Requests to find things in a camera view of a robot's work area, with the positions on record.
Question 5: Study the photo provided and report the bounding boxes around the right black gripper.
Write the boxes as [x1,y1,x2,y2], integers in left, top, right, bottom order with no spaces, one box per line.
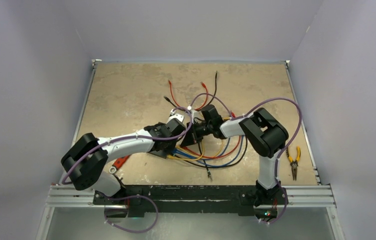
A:
[181,120,213,147]

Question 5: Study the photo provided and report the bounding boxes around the black network switch box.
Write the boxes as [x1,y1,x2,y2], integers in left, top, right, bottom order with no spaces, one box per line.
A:
[148,148,173,159]

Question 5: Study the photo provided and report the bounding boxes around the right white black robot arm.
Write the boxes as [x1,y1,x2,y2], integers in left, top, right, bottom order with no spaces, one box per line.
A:
[181,104,289,204]

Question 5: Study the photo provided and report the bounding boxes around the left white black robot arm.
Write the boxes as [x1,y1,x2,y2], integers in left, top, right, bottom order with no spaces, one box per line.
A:
[60,118,187,205]

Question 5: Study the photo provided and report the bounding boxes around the orange ethernet cable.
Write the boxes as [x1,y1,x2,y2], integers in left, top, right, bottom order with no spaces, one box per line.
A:
[174,139,226,159]

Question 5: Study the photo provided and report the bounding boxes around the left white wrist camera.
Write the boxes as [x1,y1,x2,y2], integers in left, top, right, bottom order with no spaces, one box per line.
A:
[167,111,185,123]

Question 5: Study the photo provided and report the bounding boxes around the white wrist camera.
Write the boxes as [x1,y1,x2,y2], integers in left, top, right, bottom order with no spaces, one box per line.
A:
[187,105,201,120]
[167,111,185,123]

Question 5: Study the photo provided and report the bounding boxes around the blue ethernet cable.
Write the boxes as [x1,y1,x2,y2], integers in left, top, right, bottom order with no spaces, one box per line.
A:
[171,137,244,170]
[171,137,233,162]

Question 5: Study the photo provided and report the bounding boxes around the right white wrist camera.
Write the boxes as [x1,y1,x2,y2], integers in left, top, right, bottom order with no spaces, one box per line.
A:
[187,105,201,120]

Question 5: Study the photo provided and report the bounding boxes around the yellow ethernet cable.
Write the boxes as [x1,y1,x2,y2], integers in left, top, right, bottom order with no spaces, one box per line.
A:
[168,142,207,163]

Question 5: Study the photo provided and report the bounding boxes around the long black ethernet cable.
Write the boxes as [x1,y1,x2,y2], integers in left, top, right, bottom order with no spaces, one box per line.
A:
[174,135,249,181]

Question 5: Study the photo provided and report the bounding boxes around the red handled adjustable wrench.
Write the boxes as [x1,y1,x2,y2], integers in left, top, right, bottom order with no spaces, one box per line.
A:
[109,155,130,174]

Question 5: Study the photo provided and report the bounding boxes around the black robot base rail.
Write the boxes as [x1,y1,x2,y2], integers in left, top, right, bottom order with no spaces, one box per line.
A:
[93,183,288,219]

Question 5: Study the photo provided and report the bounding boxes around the yellow handled pliers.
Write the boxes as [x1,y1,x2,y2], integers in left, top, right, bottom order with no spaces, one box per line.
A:
[286,146,302,181]

